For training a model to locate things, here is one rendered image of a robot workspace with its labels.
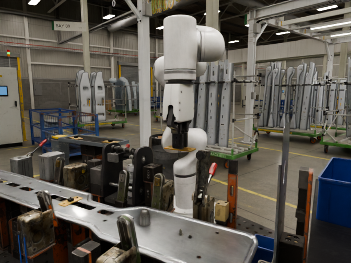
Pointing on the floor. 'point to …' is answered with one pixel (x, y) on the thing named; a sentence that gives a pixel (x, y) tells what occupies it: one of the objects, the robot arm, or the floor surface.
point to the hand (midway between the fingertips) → (179, 140)
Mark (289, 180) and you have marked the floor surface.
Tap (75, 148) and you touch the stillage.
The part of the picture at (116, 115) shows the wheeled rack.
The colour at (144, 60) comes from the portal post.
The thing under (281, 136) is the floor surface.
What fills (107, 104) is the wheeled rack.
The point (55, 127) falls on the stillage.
